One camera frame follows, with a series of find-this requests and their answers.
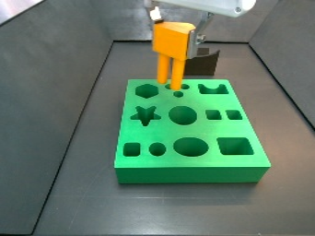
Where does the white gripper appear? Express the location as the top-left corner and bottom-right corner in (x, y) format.
(143, 0), (256, 59)

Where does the yellow three prong object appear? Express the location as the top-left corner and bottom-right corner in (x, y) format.
(152, 22), (196, 90)

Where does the black curved fixture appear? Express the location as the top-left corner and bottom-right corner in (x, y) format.
(184, 48), (220, 76)

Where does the green shape sorter block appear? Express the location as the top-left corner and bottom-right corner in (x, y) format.
(115, 79), (271, 183)

